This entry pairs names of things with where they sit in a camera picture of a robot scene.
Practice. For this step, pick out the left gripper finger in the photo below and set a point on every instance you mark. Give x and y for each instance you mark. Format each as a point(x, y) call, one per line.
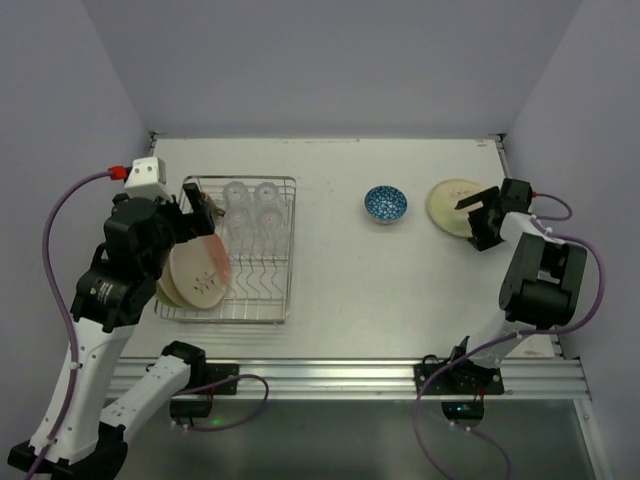
point(193, 195)
point(201, 222)

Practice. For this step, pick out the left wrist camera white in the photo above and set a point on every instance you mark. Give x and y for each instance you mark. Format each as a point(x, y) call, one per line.
point(147, 179)

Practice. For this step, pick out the aluminium front rail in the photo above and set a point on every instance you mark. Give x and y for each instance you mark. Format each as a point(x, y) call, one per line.
point(393, 379)

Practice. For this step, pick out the clear glass front right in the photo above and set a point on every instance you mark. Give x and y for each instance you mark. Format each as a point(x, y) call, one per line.
point(270, 228)

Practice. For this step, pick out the brown ceramic mug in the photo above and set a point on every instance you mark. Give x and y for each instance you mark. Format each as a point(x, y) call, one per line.
point(216, 206)

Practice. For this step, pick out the green rear plate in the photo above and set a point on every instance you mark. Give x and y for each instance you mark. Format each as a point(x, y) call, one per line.
point(168, 291)

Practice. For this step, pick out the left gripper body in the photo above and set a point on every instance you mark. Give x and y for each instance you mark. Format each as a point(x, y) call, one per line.
point(198, 216)

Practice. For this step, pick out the pink beige plate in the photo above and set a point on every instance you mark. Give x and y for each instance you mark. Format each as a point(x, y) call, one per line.
point(217, 260)

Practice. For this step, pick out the clear glass back right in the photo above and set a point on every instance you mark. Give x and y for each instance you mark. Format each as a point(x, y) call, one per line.
point(267, 194)

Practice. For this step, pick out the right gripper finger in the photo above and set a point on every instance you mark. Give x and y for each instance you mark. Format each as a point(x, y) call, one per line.
point(483, 237)
point(485, 198)

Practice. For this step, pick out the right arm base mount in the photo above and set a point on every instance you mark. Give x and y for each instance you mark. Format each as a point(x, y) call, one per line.
point(464, 379)

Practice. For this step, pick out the beige front plate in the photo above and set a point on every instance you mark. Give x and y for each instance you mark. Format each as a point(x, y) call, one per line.
point(442, 200)

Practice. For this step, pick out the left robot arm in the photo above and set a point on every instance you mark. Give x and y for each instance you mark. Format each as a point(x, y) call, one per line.
point(80, 437)

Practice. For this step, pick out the clear glass front left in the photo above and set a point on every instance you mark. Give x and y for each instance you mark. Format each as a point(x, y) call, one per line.
point(238, 230)

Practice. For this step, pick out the metal wire dish rack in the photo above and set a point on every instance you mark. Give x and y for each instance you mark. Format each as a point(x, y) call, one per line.
point(260, 282)

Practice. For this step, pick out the beige floral plate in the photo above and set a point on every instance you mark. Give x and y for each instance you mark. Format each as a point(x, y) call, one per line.
point(195, 275)

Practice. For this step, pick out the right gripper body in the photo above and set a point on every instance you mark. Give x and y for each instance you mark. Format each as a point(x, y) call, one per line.
point(482, 223)

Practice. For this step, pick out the blue patterned bowl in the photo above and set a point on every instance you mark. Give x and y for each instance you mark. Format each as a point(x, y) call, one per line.
point(385, 204)

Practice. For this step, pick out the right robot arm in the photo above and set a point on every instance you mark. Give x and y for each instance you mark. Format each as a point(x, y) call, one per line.
point(542, 283)

